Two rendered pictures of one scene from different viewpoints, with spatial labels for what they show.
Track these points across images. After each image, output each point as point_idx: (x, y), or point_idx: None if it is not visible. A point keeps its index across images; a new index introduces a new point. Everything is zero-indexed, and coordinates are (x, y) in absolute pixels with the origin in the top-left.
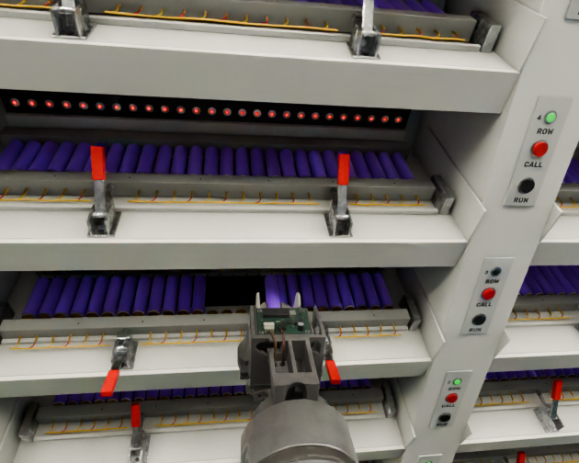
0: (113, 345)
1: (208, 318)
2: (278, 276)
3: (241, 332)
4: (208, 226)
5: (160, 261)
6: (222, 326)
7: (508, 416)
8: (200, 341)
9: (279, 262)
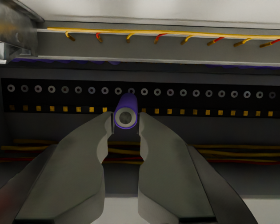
0: None
1: (232, 64)
2: (116, 64)
3: (184, 43)
4: None
5: (275, 213)
6: (214, 54)
7: None
8: (269, 38)
9: (123, 209)
